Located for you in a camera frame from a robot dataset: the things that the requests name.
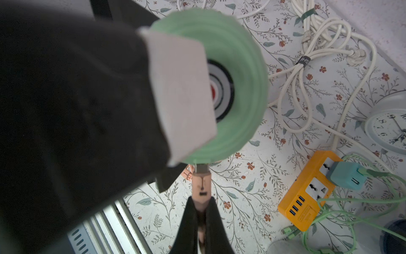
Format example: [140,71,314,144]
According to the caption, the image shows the teal plug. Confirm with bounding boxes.
[326,162,367,191]

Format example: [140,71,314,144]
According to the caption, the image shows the white twin-bell alarm clock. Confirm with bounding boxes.
[363,91,406,155]

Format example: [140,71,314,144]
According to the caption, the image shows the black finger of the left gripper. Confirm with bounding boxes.
[1,1,217,254]

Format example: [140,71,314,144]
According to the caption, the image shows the navy blue meat grinder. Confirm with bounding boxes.
[381,219,406,254]

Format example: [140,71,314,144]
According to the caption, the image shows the white coiled cord bundle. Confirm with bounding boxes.
[176,0,400,178]

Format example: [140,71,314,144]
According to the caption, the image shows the orange power strip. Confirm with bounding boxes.
[278,151,341,232]

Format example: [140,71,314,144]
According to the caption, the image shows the light green USB cable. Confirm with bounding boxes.
[280,153,406,254]

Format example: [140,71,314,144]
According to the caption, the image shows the orange thin cable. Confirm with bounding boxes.
[182,163,213,254]

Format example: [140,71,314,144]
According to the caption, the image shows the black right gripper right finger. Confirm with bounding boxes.
[205,197,235,254]

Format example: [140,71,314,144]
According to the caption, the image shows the light green meat grinder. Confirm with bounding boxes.
[151,8,269,164]

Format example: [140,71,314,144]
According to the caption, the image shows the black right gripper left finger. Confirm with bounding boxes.
[169,197,198,254]

